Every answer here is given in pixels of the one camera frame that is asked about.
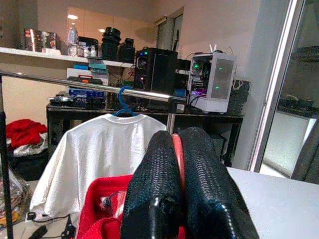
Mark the chrome and black clothes rack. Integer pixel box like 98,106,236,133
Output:
0,69,188,239

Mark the silver door frame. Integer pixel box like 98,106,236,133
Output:
249,0,307,173

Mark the large clear bag of goods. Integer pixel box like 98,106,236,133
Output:
0,168,29,226

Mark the black power strip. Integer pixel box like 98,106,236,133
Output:
31,225,48,239

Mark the white t-shirt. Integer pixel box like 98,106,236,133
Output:
29,113,167,218

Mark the red plastic hanger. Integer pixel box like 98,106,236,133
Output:
171,133,187,191

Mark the red polo shirt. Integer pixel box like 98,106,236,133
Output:
75,174,187,239

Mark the black computer tower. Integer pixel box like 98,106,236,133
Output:
134,47,179,96

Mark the red clothes pile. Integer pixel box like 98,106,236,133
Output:
4,119,48,150

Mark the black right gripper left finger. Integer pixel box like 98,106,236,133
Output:
120,130,185,239

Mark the blue hanger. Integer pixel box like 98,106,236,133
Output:
111,85,141,118

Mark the clear water bottle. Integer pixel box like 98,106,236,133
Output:
67,22,79,57

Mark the white wall shelf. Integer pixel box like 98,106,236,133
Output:
0,46,135,68

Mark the white table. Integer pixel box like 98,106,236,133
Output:
225,166,319,239

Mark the blue white box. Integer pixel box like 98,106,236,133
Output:
68,87,106,100

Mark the black desk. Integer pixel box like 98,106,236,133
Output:
46,98,245,168

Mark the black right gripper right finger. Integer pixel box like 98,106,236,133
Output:
178,126,260,239

